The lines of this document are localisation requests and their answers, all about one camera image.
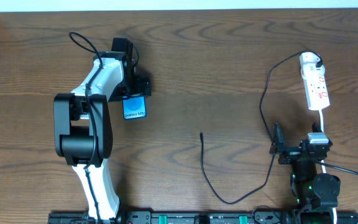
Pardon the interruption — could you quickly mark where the blue Galaxy smartphone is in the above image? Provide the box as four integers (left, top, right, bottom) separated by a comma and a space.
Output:
122, 96, 147, 119

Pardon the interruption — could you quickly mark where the white power strip cord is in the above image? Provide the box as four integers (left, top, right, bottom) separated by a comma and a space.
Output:
318, 108, 338, 224

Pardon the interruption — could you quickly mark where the white USB wall charger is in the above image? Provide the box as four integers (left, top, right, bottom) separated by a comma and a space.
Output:
300, 63, 326, 80

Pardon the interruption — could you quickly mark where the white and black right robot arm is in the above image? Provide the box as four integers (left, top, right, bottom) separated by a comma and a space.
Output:
270, 123, 341, 223

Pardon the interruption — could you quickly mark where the white power strip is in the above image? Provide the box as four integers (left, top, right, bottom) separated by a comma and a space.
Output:
299, 52, 331, 111

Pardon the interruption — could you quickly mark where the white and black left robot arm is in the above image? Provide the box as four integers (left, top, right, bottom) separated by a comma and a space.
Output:
51, 37, 151, 223

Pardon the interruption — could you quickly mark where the black USB charging cable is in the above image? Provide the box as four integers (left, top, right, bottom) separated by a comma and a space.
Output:
199, 50, 324, 205

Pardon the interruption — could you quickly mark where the black mounting rail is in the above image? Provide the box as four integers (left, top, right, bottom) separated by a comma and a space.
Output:
47, 211, 358, 224

